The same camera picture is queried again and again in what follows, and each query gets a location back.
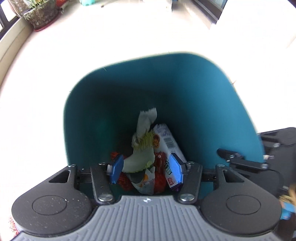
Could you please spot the clear plastic wrapper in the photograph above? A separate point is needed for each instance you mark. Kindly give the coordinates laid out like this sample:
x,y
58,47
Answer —
x,y
143,183

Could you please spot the orange foam fruit net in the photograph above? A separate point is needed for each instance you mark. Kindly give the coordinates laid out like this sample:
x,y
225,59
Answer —
x,y
159,183

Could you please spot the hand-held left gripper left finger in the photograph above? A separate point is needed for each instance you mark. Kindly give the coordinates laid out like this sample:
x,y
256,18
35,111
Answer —
x,y
116,168

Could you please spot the dark glass door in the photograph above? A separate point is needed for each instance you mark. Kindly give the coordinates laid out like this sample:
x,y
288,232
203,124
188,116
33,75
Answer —
x,y
208,10

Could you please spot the teal plastic waste bin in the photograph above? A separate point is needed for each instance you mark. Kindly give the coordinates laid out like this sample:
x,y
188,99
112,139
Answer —
x,y
185,97

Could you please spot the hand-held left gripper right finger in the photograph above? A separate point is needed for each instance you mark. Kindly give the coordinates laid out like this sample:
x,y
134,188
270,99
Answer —
x,y
175,169

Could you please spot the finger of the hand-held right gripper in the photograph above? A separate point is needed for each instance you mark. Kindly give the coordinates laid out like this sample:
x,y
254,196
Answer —
x,y
242,160

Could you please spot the small red pot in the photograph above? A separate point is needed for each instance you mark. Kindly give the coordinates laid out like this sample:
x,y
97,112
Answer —
x,y
62,2

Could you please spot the white green snack packet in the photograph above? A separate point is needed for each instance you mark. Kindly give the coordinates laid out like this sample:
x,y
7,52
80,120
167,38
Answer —
x,y
166,139

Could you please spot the brown patterned plant pot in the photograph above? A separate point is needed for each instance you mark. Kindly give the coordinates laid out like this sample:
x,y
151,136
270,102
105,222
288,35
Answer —
x,y
42,16

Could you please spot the black window frame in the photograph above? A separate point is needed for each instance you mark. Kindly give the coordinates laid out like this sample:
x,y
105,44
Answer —
x,y
3,27

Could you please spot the white snack wrapper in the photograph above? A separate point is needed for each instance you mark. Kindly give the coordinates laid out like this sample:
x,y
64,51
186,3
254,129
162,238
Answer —
x,y
141,157

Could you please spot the small dark red packet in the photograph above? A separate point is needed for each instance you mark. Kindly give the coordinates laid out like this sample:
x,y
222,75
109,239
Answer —
x,y
159,162

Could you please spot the teal spray bottle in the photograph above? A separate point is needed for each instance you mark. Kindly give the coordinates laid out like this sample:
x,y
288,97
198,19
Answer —
x,y
90,2

